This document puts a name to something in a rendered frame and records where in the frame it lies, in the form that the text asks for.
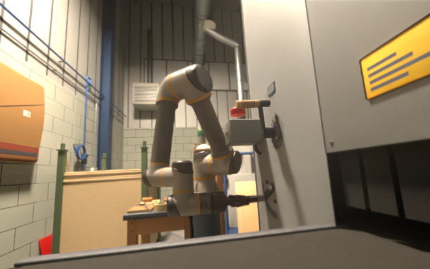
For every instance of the grey sander body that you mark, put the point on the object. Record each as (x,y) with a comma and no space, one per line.
(301,112)

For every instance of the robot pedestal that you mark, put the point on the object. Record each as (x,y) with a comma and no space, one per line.
(205,226)

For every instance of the orange wall cabinet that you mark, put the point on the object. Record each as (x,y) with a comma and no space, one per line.
(6,112)

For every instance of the tall green post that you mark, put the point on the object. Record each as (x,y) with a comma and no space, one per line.
(59,198)

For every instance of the black round crank hub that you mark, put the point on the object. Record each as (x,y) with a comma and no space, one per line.
(277,132)

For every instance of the blue wall conduit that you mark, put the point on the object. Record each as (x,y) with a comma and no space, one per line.
(47,46)

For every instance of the red mushroom stop button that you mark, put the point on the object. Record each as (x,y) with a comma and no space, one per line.
(238,112)

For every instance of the dark grey conveyor table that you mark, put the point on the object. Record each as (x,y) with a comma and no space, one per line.
(274,250)

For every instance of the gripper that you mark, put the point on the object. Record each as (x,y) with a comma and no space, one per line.
(219,202)

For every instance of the short green post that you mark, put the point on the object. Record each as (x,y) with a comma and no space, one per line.
(103,161)

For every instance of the grey ribbed duct pipe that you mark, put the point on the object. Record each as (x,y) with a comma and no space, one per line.
(202,30)

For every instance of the red bin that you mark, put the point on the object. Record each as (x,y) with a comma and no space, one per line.
(46,244)

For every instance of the thin grey extraction tube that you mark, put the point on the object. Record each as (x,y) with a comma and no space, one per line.
(238,63)

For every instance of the white wall vent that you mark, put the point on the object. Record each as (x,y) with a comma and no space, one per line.
(145,96)

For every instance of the blue steel column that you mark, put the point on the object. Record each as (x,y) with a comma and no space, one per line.
(106,93)

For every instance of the light wooden board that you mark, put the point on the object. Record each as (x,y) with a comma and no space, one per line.
(246,216)

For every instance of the yellow warning plate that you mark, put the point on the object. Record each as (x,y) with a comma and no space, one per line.
(403,56)

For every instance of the cream tape roll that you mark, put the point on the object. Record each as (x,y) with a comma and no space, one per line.
(160,207)

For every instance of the grey control box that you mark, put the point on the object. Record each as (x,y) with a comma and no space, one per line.
(244,132)

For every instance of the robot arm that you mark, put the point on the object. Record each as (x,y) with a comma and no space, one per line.
(162,142)

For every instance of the wooden blocks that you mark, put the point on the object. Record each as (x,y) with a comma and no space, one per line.
(142,206)

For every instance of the black table clamp lever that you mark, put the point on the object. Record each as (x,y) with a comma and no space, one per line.
(269,190)

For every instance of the small black hook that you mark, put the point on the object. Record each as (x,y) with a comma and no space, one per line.
(258,149)

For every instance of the small blue label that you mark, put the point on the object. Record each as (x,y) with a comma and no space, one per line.
(271,89)

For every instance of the wooden work table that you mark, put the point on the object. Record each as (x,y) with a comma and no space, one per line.
(155,220)

